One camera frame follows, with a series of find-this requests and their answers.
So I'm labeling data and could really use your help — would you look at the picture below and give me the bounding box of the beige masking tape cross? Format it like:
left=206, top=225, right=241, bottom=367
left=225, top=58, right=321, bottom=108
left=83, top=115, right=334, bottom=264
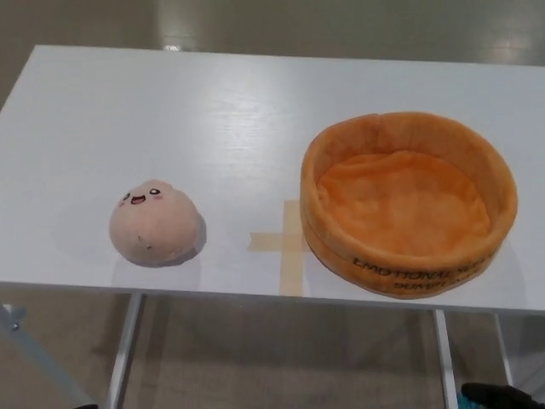
left=249, top=199, right=312, bottom=297

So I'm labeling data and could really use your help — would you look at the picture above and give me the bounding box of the pink round plush toy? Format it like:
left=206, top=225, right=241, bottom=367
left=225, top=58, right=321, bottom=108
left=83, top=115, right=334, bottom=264
left=108, top=177, right=207, bottom=269

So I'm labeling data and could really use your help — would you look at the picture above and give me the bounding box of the orange plush round plate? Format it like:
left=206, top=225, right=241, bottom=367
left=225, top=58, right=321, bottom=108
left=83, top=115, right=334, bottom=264
left=299, top=112, right=519, bottom=302

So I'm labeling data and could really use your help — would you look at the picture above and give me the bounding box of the white table leg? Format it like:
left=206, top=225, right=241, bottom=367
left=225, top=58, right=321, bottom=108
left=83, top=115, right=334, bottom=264
left=104, top=293, right=146, bottom=409
left=493, top=310, right=519, bottom=383
left=433, top=308, right=462, bottom=409

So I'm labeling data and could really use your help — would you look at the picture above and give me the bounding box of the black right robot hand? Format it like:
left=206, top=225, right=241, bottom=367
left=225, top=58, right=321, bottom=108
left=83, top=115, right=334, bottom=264
left=462, top=382, right=545, bottom=409

